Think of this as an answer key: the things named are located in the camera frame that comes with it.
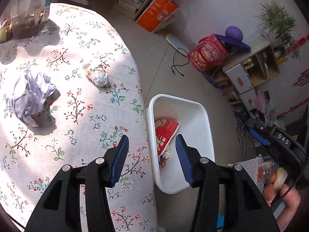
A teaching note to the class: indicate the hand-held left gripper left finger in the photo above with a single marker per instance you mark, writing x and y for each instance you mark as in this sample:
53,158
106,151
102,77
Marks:
119,159

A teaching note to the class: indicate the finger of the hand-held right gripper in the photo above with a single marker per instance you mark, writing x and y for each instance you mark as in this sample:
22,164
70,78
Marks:
257,125
259,136

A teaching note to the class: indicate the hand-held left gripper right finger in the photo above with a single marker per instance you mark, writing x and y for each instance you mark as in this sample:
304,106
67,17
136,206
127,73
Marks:
183,159

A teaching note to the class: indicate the orange brown snack wrapper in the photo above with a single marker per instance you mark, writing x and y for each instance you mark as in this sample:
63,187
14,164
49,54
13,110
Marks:
164,163

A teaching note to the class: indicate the red snack wrapper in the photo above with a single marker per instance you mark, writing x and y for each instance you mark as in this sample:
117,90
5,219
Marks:
166,133

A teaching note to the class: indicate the white plastic bin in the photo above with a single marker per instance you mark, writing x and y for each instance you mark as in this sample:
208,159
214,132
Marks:
193,116

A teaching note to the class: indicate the person's right hand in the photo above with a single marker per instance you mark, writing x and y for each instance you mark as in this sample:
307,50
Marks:
292,198

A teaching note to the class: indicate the pink printed cloth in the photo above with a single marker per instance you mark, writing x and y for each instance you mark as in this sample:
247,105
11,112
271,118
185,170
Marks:
263,104

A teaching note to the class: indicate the wooden cabinet with drawers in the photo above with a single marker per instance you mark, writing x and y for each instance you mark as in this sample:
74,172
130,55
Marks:
237,76

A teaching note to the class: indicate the purple cloth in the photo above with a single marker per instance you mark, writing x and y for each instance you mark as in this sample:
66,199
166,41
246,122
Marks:
216,81

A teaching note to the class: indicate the blue plastic item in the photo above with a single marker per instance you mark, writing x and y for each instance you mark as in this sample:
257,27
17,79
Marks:
220,220

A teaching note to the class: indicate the crumpled tissue wrapper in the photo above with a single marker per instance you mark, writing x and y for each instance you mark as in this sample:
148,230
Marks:
100,77

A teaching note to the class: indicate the red gift bag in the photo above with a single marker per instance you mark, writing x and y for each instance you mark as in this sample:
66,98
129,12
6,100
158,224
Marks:
205,55

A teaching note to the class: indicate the purple ball toy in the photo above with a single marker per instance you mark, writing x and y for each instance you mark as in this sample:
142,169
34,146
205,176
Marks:
233,32

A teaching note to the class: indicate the green potted plant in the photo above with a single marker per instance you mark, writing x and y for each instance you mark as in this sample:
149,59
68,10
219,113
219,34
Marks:
277,19

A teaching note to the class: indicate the crumpled white paper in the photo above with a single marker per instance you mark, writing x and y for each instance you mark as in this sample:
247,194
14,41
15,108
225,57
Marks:
29,96

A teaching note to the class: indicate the white round disc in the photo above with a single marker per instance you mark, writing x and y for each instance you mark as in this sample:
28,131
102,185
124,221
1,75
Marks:
175,43

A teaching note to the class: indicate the floral tablecloth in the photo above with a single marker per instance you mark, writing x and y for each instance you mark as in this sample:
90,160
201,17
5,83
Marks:
72,53

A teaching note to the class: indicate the orange cardboard box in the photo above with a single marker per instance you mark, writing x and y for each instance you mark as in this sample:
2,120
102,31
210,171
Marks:
157,12

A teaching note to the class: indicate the stack of books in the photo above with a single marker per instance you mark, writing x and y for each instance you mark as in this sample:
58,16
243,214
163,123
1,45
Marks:
128,4

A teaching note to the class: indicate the clear plastic bag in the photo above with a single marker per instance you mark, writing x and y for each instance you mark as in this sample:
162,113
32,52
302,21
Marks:
26,17

